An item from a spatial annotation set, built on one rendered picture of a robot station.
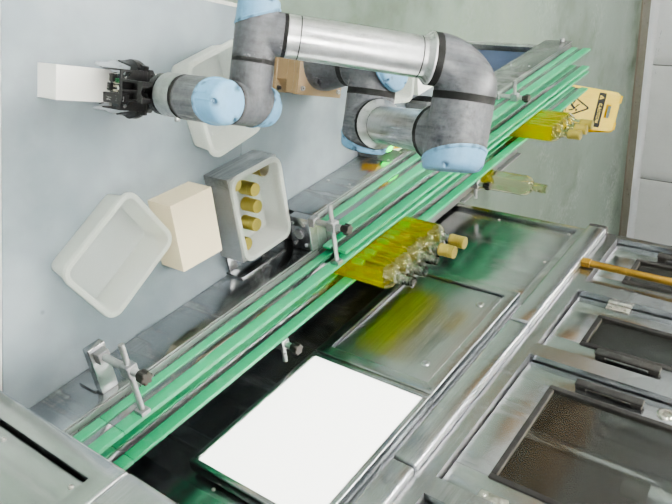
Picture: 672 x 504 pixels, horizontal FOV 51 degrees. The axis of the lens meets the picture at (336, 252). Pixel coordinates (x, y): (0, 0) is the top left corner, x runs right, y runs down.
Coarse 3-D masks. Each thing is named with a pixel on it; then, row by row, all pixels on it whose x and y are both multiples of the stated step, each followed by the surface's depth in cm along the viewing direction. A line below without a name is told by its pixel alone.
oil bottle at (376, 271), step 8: (360, 256) 185; (368, 256) 184; (344, 264) 185; (352, 264) 183; (360, 264) 181; (368, 264) 181; (376, 264) 180; (384, 264) 180; (392, 264) 179; (336, 272) 188; (344, 272) 186; (352, 272) 184; (360, 272) 182; (368, 272) 180; (376, 272) 179; (384, 272) 177; (392, 272) 177; (360, 280) 184; (368, 280) 182; (376, 280) 180; (384, 280) 178; (392, 280) 178
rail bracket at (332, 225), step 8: (328, 208) 172; (312, 216) 178; (312, 224) 177; (320, 224) 176; (328, 224) 174; (336, 224) 174; (344, 232) 171; (336, 240) 177; (336, 248) 177; (336, 256) 179; (336, 264) 179
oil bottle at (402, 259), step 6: (372, 246) 189; (378, 246) 189; (360, 252) 188; (366, 252) 187; (372, 252) 186; (378, 252) 186; (384, 252) 185; (390, 252) 185; (396, 252) 185; (402, 252) 184; (384, 258) 183; (390, 258) 182; (396, 258) 182; (402, 258) 182; (408, 258) 182; (402, 264) 181; (402, 270) 182
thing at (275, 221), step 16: (272, 160) 169; (240, 176) 161; (256, 176) 176; (272, 176) 174; (272, 192) 176; (240, 208) 174; (272, 208) 179; (240, 224) 165; (272, 224) 182; (288, 224) 179; (240, 240) 167; (256, 240) 177; (272, 240) 177; (256, 256) 172
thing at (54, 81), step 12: (48, 72) 125; (60, 72) 124; (72, 72) 126; (84, 72) 128; (96, 72) 129; (108, 72) 131; (48, 84) 125; (60, 84) 124; (72, 84) 126; (84, 84) 128; (96, 84) 130; (48, 96) 126; (60, 96) 125; (72, 96) 127; (84, 96) 129; (96, 96) 131
